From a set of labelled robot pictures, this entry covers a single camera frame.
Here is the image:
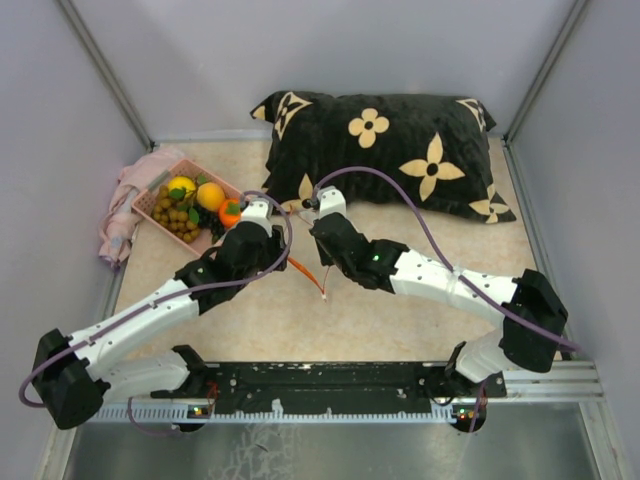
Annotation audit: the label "orange persimmon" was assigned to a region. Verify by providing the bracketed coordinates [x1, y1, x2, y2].
[218, 198, 242, 229]

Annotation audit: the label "clear zip bag orange zipper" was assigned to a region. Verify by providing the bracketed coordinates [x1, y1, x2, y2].
[285, 207, 334, 302]

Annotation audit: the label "brown longan bunch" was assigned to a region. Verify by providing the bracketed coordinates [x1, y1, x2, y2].
[151, 185, 201, 244]

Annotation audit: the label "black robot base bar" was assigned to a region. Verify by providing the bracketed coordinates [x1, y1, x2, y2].
[151, 345, 479, 415]

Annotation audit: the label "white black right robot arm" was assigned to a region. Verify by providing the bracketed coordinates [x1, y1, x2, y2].
[310, 213, 568, 397]

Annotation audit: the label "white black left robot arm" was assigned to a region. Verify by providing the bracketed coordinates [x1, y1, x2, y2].
[28, 221, 292, 430]

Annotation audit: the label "dark grape bunch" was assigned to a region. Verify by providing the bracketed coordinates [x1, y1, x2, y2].
[195, 205, 226, 244]

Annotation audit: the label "orange peach fruit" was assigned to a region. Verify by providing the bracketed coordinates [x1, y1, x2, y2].
[196, 182, 226, 212]

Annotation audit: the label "yellow lemon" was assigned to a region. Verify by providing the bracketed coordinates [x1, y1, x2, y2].
[167, 176, 197, 200]

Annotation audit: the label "pink plastic basket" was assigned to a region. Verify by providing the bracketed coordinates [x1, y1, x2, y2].
[133, 159, 240, 255]

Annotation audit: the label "pink cloth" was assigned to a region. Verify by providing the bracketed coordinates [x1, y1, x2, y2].
[98, 147, 185, 268]

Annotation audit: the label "black pillow cream flowers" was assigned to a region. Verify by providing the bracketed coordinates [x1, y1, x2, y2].
[250, 90, 516, 224]

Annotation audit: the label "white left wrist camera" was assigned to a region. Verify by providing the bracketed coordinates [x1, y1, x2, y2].
[240, 198, 272, 236]

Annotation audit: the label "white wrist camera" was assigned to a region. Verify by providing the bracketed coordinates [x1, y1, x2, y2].
[240, 198, 272, 236]
[312, 186, 346, 219]

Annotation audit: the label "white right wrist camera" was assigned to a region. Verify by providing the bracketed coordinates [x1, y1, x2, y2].
[312, 186, 346, 219]

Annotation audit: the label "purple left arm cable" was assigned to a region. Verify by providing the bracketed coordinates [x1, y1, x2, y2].
[18, 189, 294, 439]

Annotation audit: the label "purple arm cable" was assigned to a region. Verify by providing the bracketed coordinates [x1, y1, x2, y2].
[312, 166, 581, 354]
[18, 189, 294, 439]

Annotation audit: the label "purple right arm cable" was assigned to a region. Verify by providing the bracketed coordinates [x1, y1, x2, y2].
[312, 166, 581, 354]

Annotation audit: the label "white slotted cable duct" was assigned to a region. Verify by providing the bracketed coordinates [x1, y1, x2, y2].
[92, 402, 489, 425]

